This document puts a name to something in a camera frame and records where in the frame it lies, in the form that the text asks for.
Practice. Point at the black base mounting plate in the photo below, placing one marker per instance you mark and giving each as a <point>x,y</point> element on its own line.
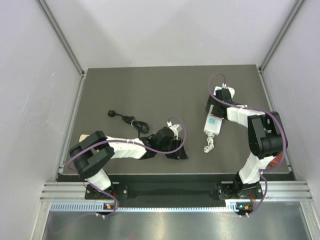
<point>214,190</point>

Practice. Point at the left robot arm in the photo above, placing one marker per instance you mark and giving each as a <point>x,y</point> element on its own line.
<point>93,152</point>

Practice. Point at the wooden power strip red sockets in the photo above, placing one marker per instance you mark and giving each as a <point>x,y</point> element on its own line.
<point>83,137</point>

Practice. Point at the aluminium frame post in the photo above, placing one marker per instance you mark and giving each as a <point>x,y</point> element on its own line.
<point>285,76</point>
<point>79,87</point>

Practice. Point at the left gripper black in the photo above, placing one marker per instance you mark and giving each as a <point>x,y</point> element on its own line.
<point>179,154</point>

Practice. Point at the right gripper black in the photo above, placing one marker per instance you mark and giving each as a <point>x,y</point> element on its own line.
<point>211,101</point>

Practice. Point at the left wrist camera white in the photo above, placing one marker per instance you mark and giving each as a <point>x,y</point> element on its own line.
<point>175,128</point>

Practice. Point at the red cube plug adapter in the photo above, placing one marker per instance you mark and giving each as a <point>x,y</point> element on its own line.
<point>275,161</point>

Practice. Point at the white slotted cable duct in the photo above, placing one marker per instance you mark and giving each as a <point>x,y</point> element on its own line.
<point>103,207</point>

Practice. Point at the left aluminium frame post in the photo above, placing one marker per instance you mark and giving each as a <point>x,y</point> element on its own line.
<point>79,87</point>

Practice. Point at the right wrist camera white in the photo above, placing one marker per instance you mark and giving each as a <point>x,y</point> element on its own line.
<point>225,86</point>

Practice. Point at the right aluminium frame post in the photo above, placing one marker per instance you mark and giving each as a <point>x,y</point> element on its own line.
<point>285,76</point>

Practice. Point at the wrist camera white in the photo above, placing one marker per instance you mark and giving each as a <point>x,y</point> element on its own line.
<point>225,86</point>
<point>175,128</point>

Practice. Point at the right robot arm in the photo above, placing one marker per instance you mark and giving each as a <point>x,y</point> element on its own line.
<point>266,141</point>

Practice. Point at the white power strip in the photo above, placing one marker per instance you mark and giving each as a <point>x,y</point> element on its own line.
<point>212,125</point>

